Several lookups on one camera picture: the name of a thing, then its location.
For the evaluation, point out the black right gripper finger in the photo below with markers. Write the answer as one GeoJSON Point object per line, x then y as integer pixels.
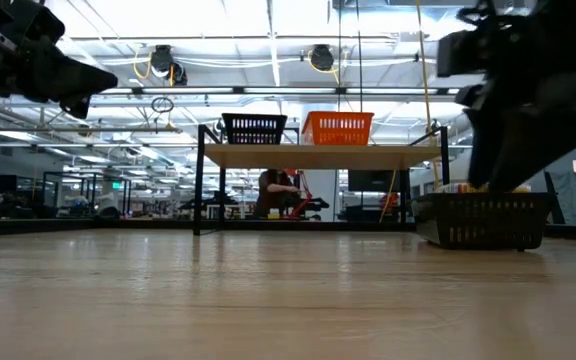
{"type": "Point", "coordinates": [482, 145]}
{"type": "Point", "coordinates": [538, 140]}

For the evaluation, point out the black slotted plastic basket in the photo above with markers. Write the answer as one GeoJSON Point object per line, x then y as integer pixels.
{"type": "Point", "coordinates": [488, 197]}
{"type": "Point", "coordinates": [253, 120]}

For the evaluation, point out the orange slotted plastic basket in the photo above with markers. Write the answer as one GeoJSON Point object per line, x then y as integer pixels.
{"type": "Point", "coordinates": [338, 119]}

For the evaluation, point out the grey fabric panel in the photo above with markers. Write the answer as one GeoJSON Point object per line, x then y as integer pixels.
{"type": "Point", "coordinates": [568, 197]}

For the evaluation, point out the black cabinet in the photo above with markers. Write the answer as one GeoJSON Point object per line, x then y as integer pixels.
{"type": "Point", "coordinates": [373, 181]}

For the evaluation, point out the person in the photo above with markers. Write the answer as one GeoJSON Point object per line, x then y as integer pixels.
{"type": "Point", "coordinates": [273, 192]}

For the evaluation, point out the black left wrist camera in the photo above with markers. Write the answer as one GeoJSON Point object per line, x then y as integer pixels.
{"type": "Point", "coordinates": [40, 25]}

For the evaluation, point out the black overhead light rail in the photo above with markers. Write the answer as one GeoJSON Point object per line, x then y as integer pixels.
{"type": "Point", "coordinates": [238, 90]}

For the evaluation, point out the black aluminium rig frame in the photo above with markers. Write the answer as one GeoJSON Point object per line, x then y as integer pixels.
{"type": "Point", "coordinates": [68, 227]}

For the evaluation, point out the wooden shelf riser black frame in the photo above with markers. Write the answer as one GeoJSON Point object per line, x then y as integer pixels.
{"type": "Point", "coordinates": [318, 156]}

